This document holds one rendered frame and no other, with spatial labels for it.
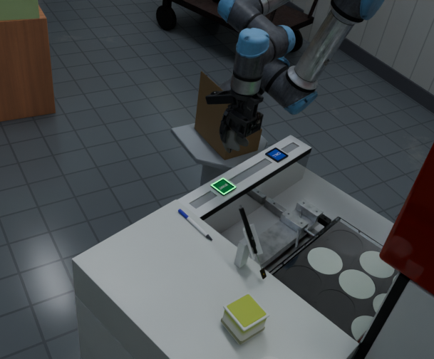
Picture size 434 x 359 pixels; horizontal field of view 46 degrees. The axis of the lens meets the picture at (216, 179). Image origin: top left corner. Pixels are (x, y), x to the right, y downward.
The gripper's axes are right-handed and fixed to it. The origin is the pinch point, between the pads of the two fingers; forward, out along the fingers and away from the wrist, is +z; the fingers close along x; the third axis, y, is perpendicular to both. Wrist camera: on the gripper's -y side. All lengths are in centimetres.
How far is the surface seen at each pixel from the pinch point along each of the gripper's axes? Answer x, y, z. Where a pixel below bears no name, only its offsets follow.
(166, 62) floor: 165, -201, 111
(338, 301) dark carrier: -3, 47, 21
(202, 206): -10.7, 2.7, 14.7
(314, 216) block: 18.3, 23.8, 20.7
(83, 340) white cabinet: -50, -1, 47
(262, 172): 15.5, 3.4, 14.7
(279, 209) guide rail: 17.0, 11.9, 25.8
